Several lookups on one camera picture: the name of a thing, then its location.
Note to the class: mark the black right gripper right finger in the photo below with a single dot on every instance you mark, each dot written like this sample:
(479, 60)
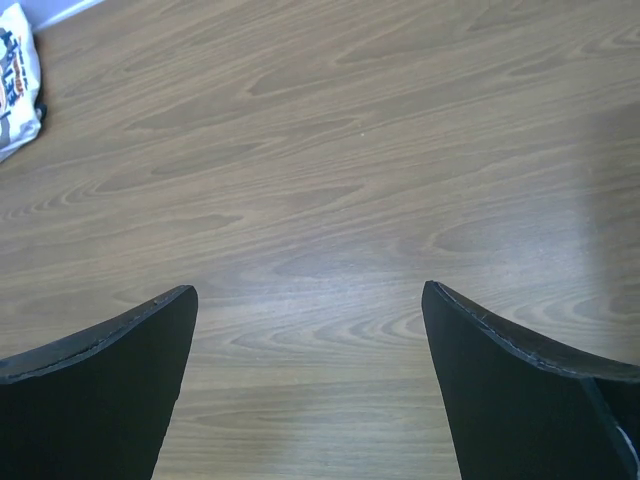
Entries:
(521, 405)

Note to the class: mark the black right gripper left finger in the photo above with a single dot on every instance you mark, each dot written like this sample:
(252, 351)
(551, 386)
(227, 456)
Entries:
(97, 404)

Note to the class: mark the folded white printed tank top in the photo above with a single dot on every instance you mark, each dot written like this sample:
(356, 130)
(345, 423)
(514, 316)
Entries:
(20, 82)

